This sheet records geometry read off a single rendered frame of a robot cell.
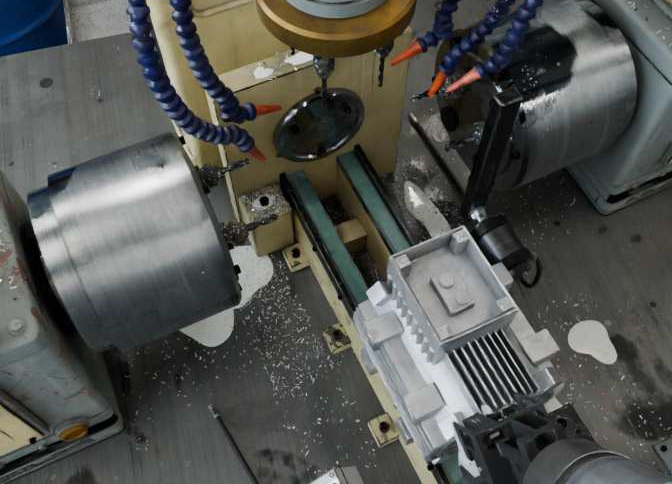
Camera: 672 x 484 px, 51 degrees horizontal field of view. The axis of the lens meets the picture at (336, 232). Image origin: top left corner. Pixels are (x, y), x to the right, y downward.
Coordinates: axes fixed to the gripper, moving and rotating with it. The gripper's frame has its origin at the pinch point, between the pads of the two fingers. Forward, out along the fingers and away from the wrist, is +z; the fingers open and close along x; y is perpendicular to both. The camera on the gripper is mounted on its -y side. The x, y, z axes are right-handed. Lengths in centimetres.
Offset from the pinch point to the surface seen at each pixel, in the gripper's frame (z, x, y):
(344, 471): 3.9, 13.2, 3.0
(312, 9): -0.9, -1.1, 49.8
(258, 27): 29, -2, 58
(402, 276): 4.8, -1.2, 19.8
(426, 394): 5.1, 1.2, 6.3
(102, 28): 140, 16, 102
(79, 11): 145, 20, 110
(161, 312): 17.0, 25.2, 25.8
